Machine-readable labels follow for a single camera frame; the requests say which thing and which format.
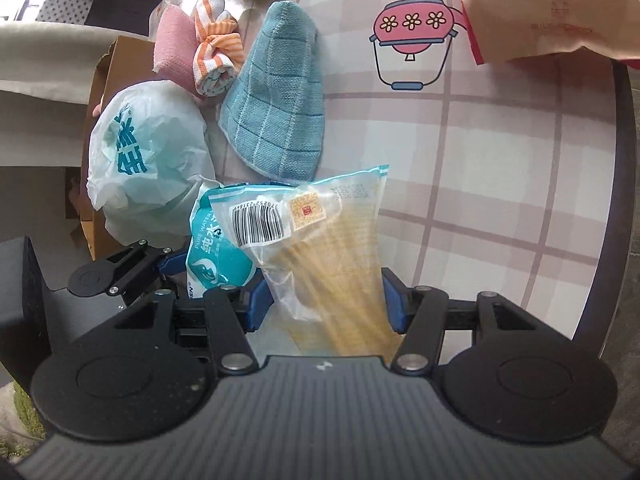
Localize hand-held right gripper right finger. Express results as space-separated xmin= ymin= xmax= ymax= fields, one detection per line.
xmin=380 ymin=266 xmax=577 ymax=376

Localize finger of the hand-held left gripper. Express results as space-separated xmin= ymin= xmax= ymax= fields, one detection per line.
xmin=94 ymin=240 xmax=193 ymax=297

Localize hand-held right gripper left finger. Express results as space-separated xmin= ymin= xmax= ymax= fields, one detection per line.
xmin=75 ymin=276 xmax=277 ymax=374

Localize blue white wipes pack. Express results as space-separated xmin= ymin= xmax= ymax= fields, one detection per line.
xmin=186 ymin=182 xmax=296 ymax=301

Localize clear packet yellow sponges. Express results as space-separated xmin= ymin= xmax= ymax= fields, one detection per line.
xmin=210 ymin=164 xmax=406 ymax=362

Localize white plastic bag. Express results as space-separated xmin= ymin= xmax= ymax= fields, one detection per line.
xmin=86 ymin=80 xmax=216 ymax=238

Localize teal checked cloth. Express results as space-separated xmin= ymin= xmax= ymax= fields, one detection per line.
xmin=219 ymin=1 xmax=326 ymax=183

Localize large cardboard box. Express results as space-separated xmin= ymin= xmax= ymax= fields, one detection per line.
xmin=65 ymin=35 xmax=162 ymax=261

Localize small orange white bottle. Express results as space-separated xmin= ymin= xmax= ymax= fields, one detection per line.
xmin=192 ymin=0 xmax=244 ymax=98

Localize pink textured cloth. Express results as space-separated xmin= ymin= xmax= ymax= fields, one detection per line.
xmin=152 ymin=2 xmax=201 ymax=92

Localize checked printed tablecloth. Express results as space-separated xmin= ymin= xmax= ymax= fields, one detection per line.
xmin=150 ymin=0 xmax=621 ymax=361

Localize red white wipes package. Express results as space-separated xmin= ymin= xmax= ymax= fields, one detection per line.
xmin=447 ymin=0 xmax=640 ymax=66

